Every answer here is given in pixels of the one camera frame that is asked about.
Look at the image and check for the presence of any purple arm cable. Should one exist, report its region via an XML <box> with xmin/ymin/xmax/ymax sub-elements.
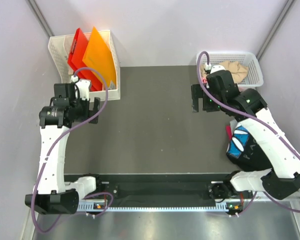
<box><xmin>31</xmin><ymin>66</ymin><xmax>114</xmax><ymax>234</ymax></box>
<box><xmin>196</xmin><ymin>51</ymin><xmax>300</xmax><ymax>214</ymax></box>

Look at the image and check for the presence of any beige t shirt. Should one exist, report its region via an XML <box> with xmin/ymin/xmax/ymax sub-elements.
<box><xmin>208</xmin><ymin>60</ymin><xmax>249</xmax><ymax>84</ymax></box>

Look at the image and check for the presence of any red plastic folder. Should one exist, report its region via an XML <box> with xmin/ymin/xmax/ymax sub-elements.
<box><xmin>67</xmin><ymin>28</ymin><xmax>103</xmax><ymax>92</ymax></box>

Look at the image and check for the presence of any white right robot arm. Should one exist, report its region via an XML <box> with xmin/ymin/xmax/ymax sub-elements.
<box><xmin>191</xmin><ymin>70</ymin><xmax>300</xmax><ymax>200</ymax></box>

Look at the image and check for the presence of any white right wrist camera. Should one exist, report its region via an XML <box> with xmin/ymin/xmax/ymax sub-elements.
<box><xmin>204</xmin><ymin>63</ymin><xmax>225</xmax><ymax>75</ymax></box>

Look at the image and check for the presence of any white mesh laundry basket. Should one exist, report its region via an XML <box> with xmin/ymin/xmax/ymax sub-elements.
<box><xmin>208</xmin><ymin>51</ymin><xmax>264</xmax><ymax>92</ymax></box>

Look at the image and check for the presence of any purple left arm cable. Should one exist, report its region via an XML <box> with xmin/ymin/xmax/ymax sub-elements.
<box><xmin>31</xmin><ymin>66</ymin><xmax>114</xmax><ymax>234</ymax></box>

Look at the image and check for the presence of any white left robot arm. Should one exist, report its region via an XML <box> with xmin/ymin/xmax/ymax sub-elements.
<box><xmin>24</xmin><ymin>79</ymin><xmax>104</xmax><ymax>215</ymax></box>

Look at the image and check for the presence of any black printed t shirt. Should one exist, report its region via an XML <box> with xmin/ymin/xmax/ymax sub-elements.
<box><xmin>226</xmin><ymin>123</ymin><xmax>273</xmax><ymax>172</ymax></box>

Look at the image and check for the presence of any orange plastic folder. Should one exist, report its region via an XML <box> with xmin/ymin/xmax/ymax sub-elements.
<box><xmin>82</xmin><ymin>27</ymin><xmax>117</xmax><ymax>90</ymax></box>

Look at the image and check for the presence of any white file organizer rack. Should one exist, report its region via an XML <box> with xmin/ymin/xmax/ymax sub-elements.
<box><xmin>48</xmin><ymin>30</ymin><xmax>121</xmax><ymax>101</ymax></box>

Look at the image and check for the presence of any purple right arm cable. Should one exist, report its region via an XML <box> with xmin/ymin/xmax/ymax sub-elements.
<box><xmin>196</xmin><ymin>51</ymin><xmax>300</xmax><ymax>214</ymax></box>

